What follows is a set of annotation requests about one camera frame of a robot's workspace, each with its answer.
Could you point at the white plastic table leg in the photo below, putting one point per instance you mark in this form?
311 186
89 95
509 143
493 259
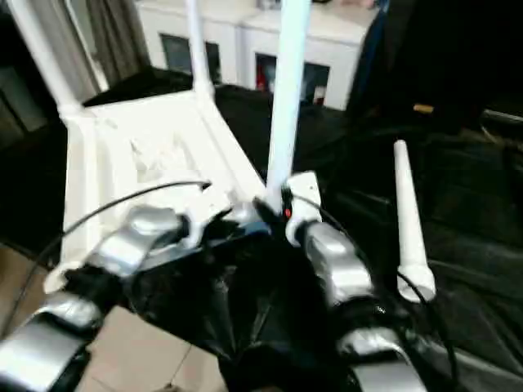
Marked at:
49 53
286 102
200 49
408 212

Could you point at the white plastic table top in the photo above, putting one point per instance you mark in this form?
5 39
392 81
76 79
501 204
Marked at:
122 134

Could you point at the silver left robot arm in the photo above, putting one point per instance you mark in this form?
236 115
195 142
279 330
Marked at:
135 241

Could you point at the black mat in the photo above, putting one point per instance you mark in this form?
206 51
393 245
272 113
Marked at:
449 204

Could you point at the white glass-door cabinet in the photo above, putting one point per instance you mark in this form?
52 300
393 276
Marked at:
327 41

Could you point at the black cabinet gold label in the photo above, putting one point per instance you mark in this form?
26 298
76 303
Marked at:
408 61

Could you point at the grey curtain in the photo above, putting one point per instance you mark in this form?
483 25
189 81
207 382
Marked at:
118 36

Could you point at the black side table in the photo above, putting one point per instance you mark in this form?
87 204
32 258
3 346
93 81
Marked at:
502 118

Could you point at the black shelf unit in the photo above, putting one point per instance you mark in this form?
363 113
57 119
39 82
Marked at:
24 102

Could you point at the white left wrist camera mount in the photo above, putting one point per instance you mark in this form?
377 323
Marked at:
208 204

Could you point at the grey door frame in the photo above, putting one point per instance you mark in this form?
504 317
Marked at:
88 41

